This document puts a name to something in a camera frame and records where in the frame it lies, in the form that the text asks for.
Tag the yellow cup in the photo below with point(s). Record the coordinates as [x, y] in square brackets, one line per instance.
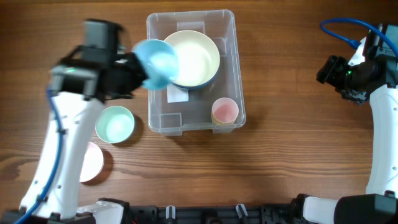
[221, 123]

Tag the clear plastic storage container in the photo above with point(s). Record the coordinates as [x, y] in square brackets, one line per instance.
[172, 119]

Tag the white label in container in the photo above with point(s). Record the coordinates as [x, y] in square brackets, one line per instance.
[176, 94]

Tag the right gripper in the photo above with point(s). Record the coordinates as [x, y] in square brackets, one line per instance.
[328, 74]

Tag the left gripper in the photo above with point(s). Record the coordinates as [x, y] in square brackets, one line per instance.
[141, 76]

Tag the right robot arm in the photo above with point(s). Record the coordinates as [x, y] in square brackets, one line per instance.
[379, 203]

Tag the light blue small bowl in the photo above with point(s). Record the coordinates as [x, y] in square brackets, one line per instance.
[159, 61]

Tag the cream white bowl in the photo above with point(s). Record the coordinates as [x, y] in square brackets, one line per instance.
[194, 49]

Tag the mint green small bowl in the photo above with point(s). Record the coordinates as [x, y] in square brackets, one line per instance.
[115, 124]

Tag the dark blue bowl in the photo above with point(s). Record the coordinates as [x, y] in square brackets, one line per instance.
[193, 78]

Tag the pink cup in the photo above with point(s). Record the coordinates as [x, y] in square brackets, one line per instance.
[225, 109]

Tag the pink small bowl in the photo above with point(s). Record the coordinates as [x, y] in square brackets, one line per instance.
[92, 164]

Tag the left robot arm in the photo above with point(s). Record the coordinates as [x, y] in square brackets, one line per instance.
[80, 84]

